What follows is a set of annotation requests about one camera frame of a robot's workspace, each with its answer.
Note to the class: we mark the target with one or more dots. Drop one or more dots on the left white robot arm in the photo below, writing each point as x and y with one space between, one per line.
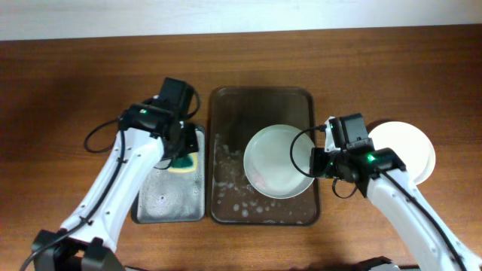
147 132

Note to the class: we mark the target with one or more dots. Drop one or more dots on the pale green plate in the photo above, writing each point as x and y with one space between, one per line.
277 160

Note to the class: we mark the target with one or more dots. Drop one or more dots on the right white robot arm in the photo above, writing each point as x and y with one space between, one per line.
382 177

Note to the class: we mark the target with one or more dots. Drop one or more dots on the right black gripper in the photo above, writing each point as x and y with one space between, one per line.
318 162

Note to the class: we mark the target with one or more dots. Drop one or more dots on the black soapy water tray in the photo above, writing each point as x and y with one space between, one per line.
167 197

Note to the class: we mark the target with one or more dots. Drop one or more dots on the pink white plate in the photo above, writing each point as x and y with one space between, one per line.
424 168

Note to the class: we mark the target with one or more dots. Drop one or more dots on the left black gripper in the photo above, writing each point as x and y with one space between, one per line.
189 143

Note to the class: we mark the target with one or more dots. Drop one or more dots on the green yellow sponge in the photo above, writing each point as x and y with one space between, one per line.
184 164

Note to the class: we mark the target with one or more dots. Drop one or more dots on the cream white plate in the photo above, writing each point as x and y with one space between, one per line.
406 140

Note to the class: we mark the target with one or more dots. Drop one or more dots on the brown serving tray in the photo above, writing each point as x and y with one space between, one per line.
236 115

